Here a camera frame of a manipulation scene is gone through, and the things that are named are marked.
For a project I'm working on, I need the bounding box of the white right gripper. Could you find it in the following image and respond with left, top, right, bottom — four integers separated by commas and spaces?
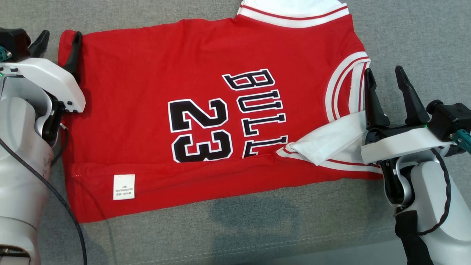
361, 66, 455, 165

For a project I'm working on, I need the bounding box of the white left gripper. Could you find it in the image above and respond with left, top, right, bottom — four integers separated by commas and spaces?
0, 30, 86, 113

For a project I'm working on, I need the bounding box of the red Bulls 23 jersey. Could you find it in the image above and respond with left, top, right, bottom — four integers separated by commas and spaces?
58, 0, 383, 223

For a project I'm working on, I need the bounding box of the teal plug right camera cable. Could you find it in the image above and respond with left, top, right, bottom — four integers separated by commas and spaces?
453, 129, 471, 155

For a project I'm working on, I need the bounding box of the teal plug camera cable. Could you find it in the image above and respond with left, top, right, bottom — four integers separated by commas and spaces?
0, 46, 88, 265
453, 129, 471, 155

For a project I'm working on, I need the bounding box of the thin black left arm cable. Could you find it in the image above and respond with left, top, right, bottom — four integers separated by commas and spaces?
52, 123, 69, 167

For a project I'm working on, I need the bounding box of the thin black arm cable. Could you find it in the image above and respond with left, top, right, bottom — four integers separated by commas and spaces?
418, 147, 451, 236
52, 123, 69, 167

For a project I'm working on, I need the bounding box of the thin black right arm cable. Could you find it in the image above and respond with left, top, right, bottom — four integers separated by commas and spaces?
418, 147, 451, 236

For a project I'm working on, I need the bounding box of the teal plug left camera cable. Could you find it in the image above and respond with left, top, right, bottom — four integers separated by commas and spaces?
0, 46, 88, 265

